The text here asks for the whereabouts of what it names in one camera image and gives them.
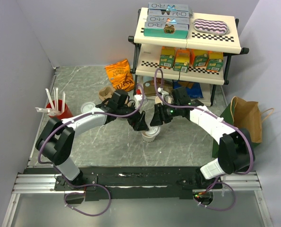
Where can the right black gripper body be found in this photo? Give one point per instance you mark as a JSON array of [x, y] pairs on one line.
[[169, 112]]

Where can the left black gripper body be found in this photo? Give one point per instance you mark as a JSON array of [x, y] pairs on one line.
[[133, 120]]

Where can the white paper coffee cup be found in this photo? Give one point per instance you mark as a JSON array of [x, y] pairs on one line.
[[146, 138]]

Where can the white plastic cup lid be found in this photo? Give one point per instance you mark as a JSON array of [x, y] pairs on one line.
[[153, 131]]

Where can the brown cardboard cup carrier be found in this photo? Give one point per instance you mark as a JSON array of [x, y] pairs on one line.
[[106, 92]]

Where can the brown paper bag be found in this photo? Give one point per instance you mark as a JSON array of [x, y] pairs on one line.
[[246, 114]]

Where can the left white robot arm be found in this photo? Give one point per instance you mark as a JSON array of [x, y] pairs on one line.
[[56, 140]]

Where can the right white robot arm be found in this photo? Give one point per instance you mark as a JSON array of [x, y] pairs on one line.
[[235, 152]]

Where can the brown snack bag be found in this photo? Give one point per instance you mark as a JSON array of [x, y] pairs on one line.
[[149, 90]]

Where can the blue snack bag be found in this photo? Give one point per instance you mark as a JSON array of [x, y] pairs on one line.
[[193, 89]]

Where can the orange kettle chips bag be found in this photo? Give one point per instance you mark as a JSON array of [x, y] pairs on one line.
[[119, 75]]

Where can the green juice carton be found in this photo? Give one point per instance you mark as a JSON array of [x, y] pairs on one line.
[[199, 58], [215, 61], [167, 57]]

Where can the dark green paper bag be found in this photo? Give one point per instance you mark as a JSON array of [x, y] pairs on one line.
[[227, 116]]

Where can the cream three-tier shelf rack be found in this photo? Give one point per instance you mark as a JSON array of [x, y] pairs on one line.
[[188, 47]]

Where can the red straw holder cup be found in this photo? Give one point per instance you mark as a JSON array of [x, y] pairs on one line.
[[66, 114]]

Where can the teal front R&O box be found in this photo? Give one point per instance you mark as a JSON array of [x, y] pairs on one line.
[[166, 30]]

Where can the purple wavy pattern pouch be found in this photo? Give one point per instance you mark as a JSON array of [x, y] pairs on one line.
[[211, 26]]

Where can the grey back R&O box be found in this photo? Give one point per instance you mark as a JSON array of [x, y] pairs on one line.
[[169, 10]]

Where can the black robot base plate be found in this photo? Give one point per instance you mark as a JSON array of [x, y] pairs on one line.
[[133, 182]]

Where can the aluminium rail frame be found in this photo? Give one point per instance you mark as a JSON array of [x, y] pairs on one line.
[[45, 183]]

